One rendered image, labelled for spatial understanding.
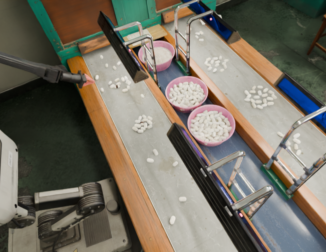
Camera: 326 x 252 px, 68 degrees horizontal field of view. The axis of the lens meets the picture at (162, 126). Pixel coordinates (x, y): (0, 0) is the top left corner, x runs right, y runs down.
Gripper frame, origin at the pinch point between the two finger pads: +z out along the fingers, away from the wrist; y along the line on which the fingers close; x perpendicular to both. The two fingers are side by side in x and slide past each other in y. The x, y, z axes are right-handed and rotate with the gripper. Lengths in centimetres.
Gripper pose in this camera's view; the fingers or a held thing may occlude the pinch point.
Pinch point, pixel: (93, 81)
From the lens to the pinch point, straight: 159.4
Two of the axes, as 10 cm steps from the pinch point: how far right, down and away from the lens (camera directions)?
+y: -4.2, -7.3, 5.4
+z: 7.5, 0.6, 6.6
